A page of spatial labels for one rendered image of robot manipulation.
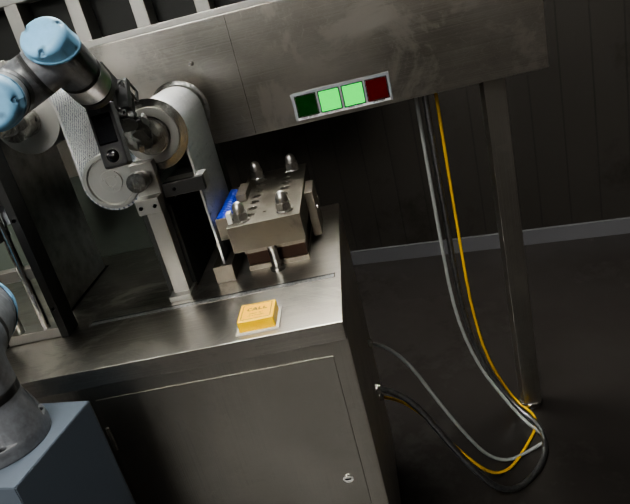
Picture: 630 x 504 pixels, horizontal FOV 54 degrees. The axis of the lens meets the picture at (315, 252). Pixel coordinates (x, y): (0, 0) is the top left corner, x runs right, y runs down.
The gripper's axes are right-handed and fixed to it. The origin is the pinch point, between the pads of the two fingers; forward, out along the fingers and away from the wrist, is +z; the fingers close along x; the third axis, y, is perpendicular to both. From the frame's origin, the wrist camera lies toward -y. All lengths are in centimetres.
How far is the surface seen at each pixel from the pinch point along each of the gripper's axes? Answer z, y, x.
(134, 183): -0.1, -7.2, 2.4
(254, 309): 5.6, -35.8, -16.9
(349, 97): 31, 19, -42
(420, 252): 223, 29, -61
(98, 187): 7.6, -2.3, 13.8
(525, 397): 117, -57, -79
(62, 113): -1.6, 11.4, 16.0
